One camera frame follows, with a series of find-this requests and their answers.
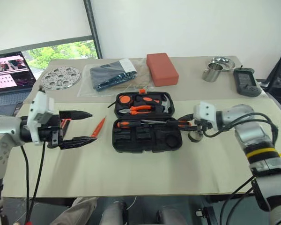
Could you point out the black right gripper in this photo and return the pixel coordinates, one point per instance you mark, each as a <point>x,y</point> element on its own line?
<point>203,127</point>

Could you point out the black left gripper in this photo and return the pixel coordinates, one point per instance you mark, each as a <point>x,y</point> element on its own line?
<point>53,126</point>

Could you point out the black orange striped screwdriver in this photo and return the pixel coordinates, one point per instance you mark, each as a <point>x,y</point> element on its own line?
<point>175,123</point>

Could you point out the black plastic tool case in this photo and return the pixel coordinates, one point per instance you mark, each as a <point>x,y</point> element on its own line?
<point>145,138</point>

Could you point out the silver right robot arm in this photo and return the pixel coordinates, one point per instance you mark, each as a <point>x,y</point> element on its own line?
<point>255,133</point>

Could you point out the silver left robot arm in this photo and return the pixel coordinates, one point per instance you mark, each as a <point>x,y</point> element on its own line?
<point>7,131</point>

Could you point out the steel claw hammer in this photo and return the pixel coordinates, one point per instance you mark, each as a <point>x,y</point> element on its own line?
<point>166,103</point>

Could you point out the clear plastic bag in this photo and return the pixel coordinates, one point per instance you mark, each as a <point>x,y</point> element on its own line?
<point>89,92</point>

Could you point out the black orange utility knife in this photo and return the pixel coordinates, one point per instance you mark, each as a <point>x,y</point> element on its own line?
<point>147,99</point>

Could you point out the round perforated metal plate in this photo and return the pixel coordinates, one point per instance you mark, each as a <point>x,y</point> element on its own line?
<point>61,77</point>

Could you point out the orange black tape measure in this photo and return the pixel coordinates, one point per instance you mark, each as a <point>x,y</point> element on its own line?
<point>124,99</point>

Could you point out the stainless steel cup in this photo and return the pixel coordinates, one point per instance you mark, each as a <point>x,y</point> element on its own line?
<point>212,72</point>

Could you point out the dark blue folded cloth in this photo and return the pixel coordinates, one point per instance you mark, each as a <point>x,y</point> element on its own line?
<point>107,75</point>

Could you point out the red brick block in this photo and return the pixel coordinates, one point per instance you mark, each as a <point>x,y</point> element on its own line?
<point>162,69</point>

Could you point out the black handheld remote controller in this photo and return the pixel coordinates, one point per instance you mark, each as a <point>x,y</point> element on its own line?
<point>246,82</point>

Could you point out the stainless steel dish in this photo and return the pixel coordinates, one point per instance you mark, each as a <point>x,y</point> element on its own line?
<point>226,62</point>

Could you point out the beige cloth bundle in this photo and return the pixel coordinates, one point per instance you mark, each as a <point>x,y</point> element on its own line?
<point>75,212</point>

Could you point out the open laptop computer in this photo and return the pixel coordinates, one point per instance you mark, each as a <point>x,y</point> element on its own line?
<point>9,72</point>

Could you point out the grey rounded shape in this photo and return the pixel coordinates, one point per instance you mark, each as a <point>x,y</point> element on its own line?
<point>113,214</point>
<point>171,216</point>

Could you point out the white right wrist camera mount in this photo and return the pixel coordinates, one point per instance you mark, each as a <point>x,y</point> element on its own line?
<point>206,111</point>

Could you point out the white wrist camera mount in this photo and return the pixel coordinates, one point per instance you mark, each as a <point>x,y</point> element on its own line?
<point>206,111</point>
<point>41,103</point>

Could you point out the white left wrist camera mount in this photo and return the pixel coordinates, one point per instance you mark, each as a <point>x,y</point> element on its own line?
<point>41,103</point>

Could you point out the small black white bracket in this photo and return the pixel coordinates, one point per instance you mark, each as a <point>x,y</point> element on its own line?
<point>199,213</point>

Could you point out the dark grey window frame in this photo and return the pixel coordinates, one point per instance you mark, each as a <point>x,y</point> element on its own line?
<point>92,28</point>

